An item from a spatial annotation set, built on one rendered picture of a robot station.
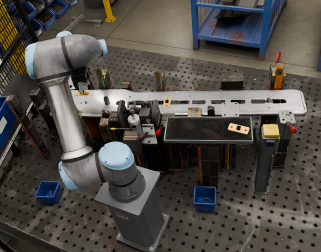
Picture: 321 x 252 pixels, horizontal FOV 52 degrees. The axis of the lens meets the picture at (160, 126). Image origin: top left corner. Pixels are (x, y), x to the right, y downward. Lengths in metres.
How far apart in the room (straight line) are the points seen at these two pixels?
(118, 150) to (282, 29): 3.30
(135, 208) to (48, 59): 0.63
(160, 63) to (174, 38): 1.56
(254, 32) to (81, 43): 2.86
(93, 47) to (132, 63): 1.45
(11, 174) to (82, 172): 1.04
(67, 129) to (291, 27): 3.45
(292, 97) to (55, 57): 1.19
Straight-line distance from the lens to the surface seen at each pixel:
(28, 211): 1.98
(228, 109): 1.57
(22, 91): 2.14
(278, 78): 1.86
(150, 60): 2.61
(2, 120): 1.87
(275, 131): 1.43
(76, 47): 1.15
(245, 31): 3.86
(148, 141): 1.66
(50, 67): 1.15
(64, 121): 1.18
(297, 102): 1.80
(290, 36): 4.10
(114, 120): 1.59
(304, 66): 3.69
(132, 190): 1.29
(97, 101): 1.90
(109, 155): 1.18
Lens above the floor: 2.23
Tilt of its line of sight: 47 degrees down
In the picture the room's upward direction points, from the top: 11 degrees counter-clockwise
